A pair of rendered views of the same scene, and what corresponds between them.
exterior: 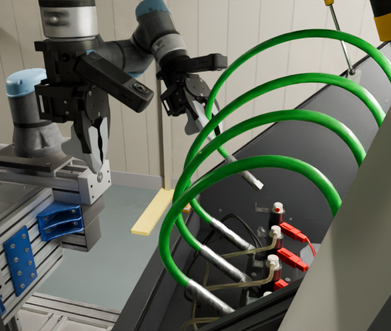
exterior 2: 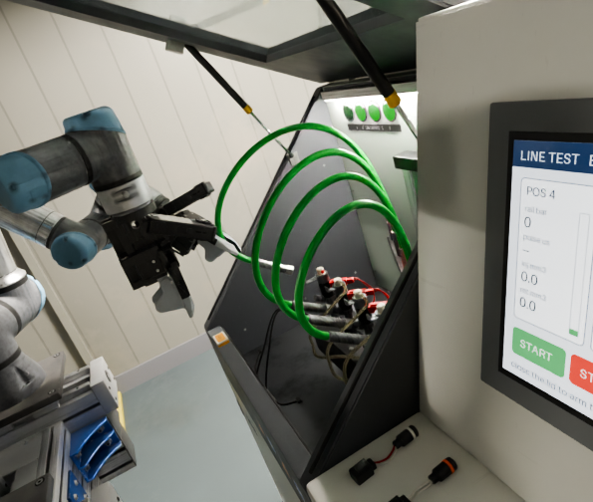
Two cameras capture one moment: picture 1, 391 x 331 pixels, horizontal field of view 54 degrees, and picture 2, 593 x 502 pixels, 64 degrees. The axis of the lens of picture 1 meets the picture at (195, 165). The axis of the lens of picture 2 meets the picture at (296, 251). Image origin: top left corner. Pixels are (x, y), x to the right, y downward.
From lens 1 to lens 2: 0.43 m
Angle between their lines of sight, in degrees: 29
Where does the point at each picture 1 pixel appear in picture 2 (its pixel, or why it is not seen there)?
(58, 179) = (67, 404)
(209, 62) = (201, 191)
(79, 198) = (102, 409)
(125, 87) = (196, 224)
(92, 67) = (164, 221)
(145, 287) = (264, 402)
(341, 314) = (465, 221)
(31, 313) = not seen: outside the picture
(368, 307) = (478, 201)
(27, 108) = not seen: outside the picture
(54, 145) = (38, 373)
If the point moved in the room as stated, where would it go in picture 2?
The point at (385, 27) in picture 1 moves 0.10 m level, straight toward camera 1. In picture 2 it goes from (393, 101) to (428, 103)
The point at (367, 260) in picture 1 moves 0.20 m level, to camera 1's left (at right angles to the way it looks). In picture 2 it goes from (462, 190) to (352, 267)
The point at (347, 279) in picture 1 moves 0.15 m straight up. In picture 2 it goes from (455, 209) to (434, 92)
